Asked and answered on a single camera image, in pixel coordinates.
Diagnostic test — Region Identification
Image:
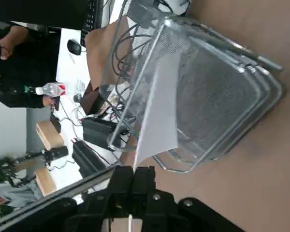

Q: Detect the clear water bottle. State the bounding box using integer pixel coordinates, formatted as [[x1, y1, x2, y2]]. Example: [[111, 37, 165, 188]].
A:
[[35, 82, 66, 97]]

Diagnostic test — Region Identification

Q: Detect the black monitor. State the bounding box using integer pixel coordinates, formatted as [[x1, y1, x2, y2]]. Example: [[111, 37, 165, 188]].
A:
[[0, 0, 104, 32]]

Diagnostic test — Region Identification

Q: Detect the black computer mouse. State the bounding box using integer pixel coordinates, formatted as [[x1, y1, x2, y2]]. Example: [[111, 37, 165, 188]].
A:
[[67, 39, 82, 56]]

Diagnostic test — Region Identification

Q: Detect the silver mesh file organizer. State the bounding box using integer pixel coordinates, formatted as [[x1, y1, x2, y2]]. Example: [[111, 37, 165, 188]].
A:
[[99, 0, 285, 174]]

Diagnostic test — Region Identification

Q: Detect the white A4 paper sheet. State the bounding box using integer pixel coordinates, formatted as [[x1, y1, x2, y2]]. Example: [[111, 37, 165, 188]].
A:
[[132, 52, 182, 171]]

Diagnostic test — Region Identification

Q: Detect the person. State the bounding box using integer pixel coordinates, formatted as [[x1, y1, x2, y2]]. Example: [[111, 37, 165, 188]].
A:
[[0, 24, 61, 109]]

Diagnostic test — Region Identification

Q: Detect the black power supply box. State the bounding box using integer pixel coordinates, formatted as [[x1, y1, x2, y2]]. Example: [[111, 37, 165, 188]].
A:
[[72, 139, 109, 178], [81, 116, 118, 151]]

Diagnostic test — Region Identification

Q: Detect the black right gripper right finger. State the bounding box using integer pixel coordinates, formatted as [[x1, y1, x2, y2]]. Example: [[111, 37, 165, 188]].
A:
[[132, 166, 245, 232]]

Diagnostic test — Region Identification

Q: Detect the brown cardboard box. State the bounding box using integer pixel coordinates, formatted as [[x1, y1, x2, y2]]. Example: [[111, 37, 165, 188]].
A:
[[82, 82, 106, 116]]

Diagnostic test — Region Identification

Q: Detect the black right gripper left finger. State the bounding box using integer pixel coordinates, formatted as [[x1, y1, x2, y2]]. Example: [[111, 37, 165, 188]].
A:
[[26, 166, 135, 232]]

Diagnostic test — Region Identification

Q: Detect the white desk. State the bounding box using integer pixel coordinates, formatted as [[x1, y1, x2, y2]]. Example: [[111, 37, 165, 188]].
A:
[[26, 20, 136, 194]]

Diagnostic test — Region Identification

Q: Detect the aluminium profile post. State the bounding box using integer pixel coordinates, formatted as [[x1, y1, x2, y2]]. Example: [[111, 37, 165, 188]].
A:
[[0, 165, 118, 227]]

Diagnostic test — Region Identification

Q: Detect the black keyboard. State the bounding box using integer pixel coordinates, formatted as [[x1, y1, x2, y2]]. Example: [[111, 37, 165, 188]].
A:
[[80, 0, 99, 47]]

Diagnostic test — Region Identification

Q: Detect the light wooden box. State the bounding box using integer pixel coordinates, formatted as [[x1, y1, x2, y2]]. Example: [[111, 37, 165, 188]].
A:
[[36, 120, 65, 150], [34, 168, 58, 196]]

